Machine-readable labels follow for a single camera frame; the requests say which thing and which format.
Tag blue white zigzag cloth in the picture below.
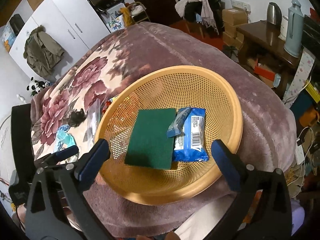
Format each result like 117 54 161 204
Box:
54 125 76 152

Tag black fuzzy hair piece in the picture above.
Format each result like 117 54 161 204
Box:
68 108 86 127

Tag clear plastic zip bag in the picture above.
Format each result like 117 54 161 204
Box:
84 98 101 144

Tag person's hand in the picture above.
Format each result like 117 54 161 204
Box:
136 231 180 240

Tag panda plush toy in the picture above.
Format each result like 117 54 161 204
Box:
26 77 50 96

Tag blue wet wipes pack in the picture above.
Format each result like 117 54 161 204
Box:
172 107 209 162

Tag olive green jacket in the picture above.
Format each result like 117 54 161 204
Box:
23 25 65 79

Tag pink tray of candies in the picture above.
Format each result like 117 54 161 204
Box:
101 96 118 115

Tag green scouring pad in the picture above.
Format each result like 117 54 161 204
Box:
124 108 176 170

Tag small blue wrapper packet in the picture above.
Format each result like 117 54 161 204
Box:
167 107 191 138

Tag orange perforated plastic basket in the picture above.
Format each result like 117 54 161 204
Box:
96 66 243 205

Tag white wardrobe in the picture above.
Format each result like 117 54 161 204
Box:
9 0 110 81

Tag dark wooden side table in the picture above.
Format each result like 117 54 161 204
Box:
236 21 300 99

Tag white printed shopping bag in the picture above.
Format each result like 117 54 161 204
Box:
106 3 125 33

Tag grey-blue thermos flask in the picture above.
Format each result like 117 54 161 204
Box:
284 0 304 57

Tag white mug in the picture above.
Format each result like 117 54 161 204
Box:
278 16 288 41

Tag stacked cardboard boxes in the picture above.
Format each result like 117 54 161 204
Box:
222 8 248 50

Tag stainless electric kettle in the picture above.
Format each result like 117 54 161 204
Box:
266 2 282 27

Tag chair piled with clothes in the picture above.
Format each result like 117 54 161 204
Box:
175 0 223 34

